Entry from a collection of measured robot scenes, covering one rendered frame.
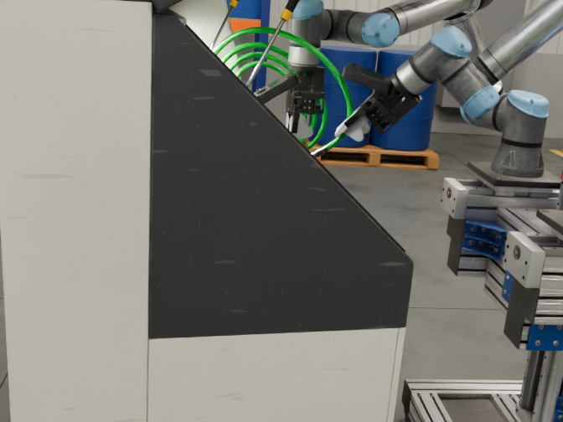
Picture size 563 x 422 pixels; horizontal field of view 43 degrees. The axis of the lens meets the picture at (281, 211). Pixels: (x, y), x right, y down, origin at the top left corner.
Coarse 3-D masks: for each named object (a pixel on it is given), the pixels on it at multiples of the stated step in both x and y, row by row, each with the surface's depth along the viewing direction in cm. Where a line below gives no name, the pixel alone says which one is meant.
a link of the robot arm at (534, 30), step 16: (544, 0) 153; (560, 0) 149; (528, 16) 153; (544, 16) 151; (560, 16) 150; (512, 32) 154; (528, 32) 152; (544, 32) 152; (496, 48) 156; (512, 48) 154; (528, 48) 154; (480, 64) 157; (496, 64) 156; (512, 64) 156; (496, 80) 158
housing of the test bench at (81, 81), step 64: (0, 0) 122; (64, 0) 124; (128, 0) 127; (0, 64) 125; (64, 64) 128; (128, 64) 130; (0, 128) 129; (64, 128) 131; (128, 128) 134; (0, 192) 132; (64, 192) 135; (128, 192) 138; (64, 256) 139; (128, 256) 142; (64, 320) 143; (128, 320) 146; (64, 384) 147; (128, 384) 150
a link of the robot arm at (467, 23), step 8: (456, 16) 193; (464, 16) 193; (472, 16) 195; (448, 24) 198; (456, 24) 196; (464, 24) 196; (472, 24) 196; (464, 32) 197; (472, 32) 197; (480, 32) 200; (472, 40) 198; (480, 40) 200; (472, 48) 200; (480, 48) 201; (472, 56) 201; (496, 88) 208; (464, 112) 217; (488, 112) 210; (472, 120) 217; (480, 120) 213; (488, 120) 210; (488, 128) 214
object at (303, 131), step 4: (300, 116) 175; (300, 120) 175; (304, 120) 175; (300, 124) 175; (304, 124) 176; (300, 128) 176; (304, 128) 176; (308, 128) 176; (300, 132) 176; (304, 132) 176; (308, 132) 177; (312, 132) 177; (296, 136) 176; (300, 136) 177; (304, 136) 177; (308, 136) 177
